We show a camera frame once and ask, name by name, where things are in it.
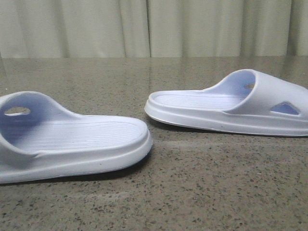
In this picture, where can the light blue left-side slipper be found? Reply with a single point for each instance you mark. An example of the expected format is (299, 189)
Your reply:
(40, 139)

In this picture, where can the light blue right-side slipper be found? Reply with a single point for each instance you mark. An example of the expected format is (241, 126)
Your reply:
(246, 101)

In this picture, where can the pale green curtain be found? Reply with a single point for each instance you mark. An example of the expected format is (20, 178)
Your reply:
(152, 28)

